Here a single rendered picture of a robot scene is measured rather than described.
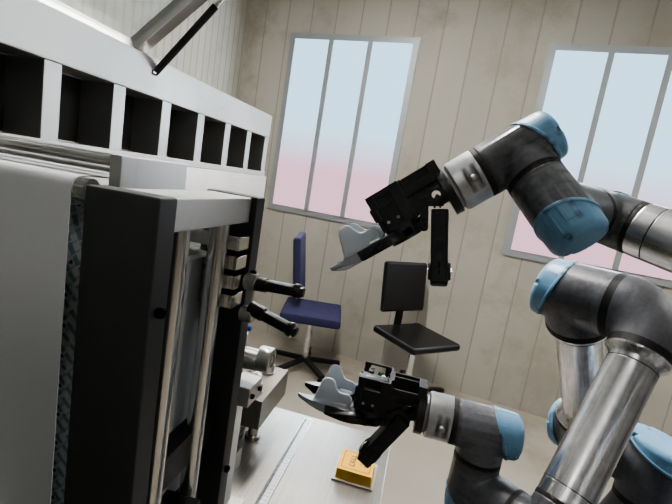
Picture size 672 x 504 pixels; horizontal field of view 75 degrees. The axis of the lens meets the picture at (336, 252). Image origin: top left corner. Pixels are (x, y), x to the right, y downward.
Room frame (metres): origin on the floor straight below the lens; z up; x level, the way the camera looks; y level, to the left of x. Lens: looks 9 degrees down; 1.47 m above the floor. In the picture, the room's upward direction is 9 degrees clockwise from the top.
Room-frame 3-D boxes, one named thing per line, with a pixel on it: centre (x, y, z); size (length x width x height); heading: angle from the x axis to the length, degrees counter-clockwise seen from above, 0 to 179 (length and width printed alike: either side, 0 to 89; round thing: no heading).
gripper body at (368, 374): (0.70, -0.13, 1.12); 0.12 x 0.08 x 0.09; 79
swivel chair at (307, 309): (3.25, 0.12, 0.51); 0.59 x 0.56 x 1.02; 70
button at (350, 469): (0.81, -0.11, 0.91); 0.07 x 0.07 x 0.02; 79
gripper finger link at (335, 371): (0.75, -0.03, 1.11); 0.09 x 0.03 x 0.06; 70
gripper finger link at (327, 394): (0.69, -0.02, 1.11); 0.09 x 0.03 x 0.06; 88
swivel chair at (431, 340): (2.99, -0.64, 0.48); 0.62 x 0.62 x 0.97
